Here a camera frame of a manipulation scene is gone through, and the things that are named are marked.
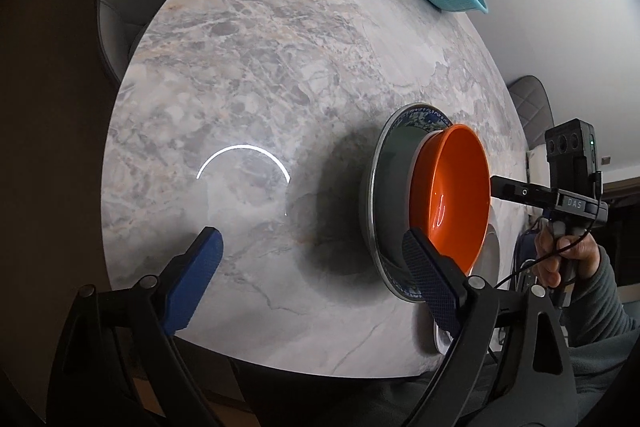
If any person's right forearm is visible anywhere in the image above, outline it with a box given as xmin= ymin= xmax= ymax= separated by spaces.
xmin=562 ymin=247 xmax=640 ymax=353

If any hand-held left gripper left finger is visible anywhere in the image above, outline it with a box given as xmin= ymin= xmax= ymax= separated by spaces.
xmin=47 ymin=226 xmax=236 ymax=427

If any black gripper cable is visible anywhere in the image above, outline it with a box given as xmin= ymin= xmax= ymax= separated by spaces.
xmin=492 ymin=247 xmax=563 ymax=294

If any orange bowl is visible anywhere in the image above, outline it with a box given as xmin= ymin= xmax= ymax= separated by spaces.
xmin=409 ymin=124 xmax=492 ymax=276

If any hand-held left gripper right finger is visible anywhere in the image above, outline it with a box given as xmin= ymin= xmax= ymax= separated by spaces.
xmin=401 ymin=228 xmax=578 ymax=427

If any person's grey clothing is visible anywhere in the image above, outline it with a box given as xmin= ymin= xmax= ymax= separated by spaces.
xmin=350 ymin=337 xmax=640 ymax=427

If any person's right hand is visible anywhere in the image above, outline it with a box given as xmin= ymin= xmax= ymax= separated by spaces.
xmin=534 ymin=219 xmax=601 ymax=290

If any green blue-patterned dish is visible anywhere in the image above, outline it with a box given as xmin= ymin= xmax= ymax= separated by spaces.
xmin=359 ymin=103 xmax=468 ymax=304

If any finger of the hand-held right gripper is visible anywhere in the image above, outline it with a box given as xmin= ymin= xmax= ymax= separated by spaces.
xmin=490 ymin=175 xmax=560 ymax=208

